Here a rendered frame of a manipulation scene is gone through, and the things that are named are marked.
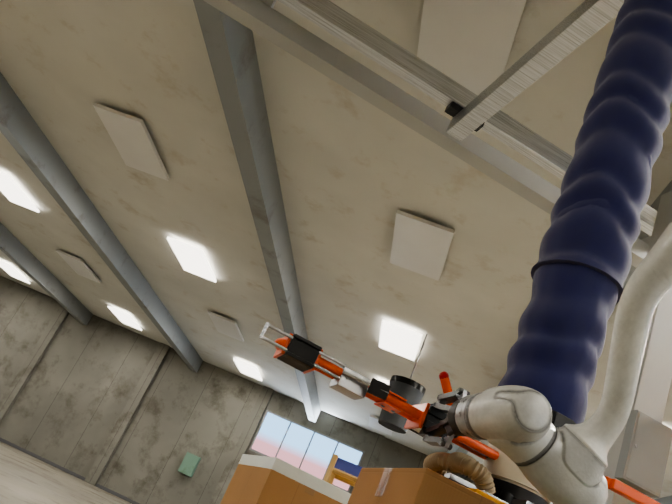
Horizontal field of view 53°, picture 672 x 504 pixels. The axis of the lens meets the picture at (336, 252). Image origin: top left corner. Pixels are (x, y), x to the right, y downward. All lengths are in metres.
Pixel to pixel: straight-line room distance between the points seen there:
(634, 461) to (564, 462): 1.82
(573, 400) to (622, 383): 0.36
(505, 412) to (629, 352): 0.26
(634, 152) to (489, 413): 1.00
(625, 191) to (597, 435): 0.81
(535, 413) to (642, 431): 1.96
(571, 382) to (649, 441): 1.53
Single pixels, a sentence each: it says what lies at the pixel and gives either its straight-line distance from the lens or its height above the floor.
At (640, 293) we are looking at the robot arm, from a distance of 1.33.
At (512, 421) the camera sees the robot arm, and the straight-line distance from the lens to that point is 1.23.
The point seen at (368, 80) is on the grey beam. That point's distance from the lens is 4.02.
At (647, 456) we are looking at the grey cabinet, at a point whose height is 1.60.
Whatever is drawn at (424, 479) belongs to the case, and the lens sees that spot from 1.38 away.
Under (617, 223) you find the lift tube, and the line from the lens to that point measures 1.89.
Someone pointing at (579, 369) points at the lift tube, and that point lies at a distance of 1.72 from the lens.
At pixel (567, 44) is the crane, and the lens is 3.13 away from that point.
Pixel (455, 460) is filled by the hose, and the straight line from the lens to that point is 1.55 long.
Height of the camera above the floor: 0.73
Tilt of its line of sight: 23 degrees up
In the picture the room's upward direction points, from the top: 25 degrees clockwise
